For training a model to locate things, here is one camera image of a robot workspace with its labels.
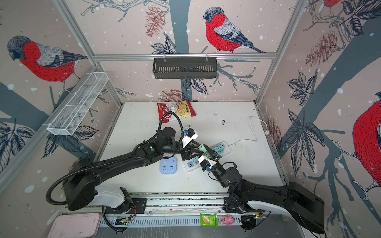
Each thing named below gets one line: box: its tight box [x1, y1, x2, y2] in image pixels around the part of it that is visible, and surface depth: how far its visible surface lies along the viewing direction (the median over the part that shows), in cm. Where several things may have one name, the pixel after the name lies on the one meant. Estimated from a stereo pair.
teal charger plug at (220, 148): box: [212, 144, 226, 153], surface depth 90 cm
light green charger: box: [197, 143, 209, 156], surface depth 71 cm
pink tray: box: [47, 212, 102, 238], surface depth 68 cm
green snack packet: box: [199, 213, 219, 229], surface depth 70 cm
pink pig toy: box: [220, 214, 236, 227], surface depth 70 cm
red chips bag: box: [156, 99, 197, 123], surface depth 113 cm
